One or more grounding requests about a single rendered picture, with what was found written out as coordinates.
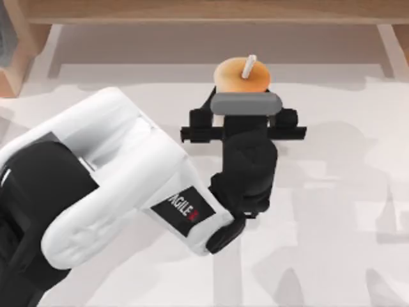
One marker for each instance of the pale grey rounded box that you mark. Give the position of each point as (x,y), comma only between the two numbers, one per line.
(245,103)

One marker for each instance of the white peg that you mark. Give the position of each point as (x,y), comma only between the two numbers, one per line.
(248,66)

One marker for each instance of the wooden cupboard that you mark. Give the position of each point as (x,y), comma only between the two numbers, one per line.
(204,11)

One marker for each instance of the pale wooden drawer front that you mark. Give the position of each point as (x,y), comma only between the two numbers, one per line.
(27,48)

